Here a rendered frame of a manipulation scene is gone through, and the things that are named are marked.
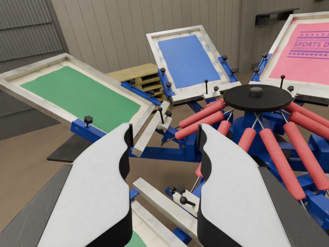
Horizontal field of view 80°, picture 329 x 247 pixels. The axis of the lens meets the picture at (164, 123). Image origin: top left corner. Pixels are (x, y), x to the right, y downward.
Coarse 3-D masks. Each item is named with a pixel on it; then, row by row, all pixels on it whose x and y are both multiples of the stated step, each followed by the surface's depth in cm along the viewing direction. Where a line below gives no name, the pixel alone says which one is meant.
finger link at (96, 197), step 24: (96, 144) 10; (120, 144) 10; (72, 168) 9; (96, 168) 9; (120, 168) 9; (72, 192) 7; (96, 192) 8; (120, 192) 8; (72, 216) 7; (96, 216) 7; (120, 216) 7; (48, 240) 6; (72, 240) 6; (96, 240) 6; (120, 240) 7
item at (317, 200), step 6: (312, 198) 76; (318, 198) 76; (324, 198) 76; (312, 204) 76; (318, 204) 74; (324, 204) 74; (312, 210) 77; (318, 210) 74; (324, 210) 72; (318, 216) 74; (324, 216) 72
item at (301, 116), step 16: (208, 112) 114; (304, 112) 100; (176, 128) 129; (192, 128) 108; (224, 128) 95; (288, 128) 88; (320, 128) 90; (240, 144) 88; (272, 144) 84; (304, 144) 84; (304, 160) 83; (288, 176) 79; (320, 176) 79
